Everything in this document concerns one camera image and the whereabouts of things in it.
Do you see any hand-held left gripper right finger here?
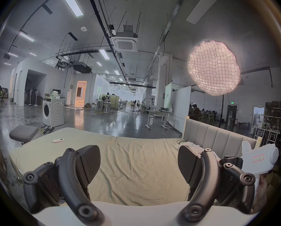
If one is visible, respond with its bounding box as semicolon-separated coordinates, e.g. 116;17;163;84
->
177;145;256;223

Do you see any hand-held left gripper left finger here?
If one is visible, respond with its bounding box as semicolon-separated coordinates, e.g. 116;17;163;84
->
22;145;105;225

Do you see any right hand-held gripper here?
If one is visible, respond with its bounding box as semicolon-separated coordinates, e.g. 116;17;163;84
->
222;140;279;198

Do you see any person's right hand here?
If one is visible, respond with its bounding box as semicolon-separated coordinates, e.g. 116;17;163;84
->
253;173;268;213

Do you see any metal shelf with boxes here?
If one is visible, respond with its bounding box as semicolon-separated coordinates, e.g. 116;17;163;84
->
251;101;281;148

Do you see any grey padded headboard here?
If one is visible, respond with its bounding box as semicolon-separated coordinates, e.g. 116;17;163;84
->
183;116;263;158

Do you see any grey padded stool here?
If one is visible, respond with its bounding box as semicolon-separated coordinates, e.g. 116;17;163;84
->
9;125;39;143

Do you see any white washing machine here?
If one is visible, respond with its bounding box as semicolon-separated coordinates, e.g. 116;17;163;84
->
42;90;66;128

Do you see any bed with beige sheet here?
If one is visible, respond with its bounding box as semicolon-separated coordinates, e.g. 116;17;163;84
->
9;127;257;207

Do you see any white table with metal legs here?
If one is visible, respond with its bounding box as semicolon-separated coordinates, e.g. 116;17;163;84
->
145;107;174;130

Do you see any desk with screen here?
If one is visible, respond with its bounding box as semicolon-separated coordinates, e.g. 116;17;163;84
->
95;92;114;114

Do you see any round studio lamp on stand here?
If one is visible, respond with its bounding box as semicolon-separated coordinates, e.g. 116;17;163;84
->
187;39;241;129

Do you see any tangle of cables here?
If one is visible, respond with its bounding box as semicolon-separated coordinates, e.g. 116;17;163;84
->
37;125;55;134

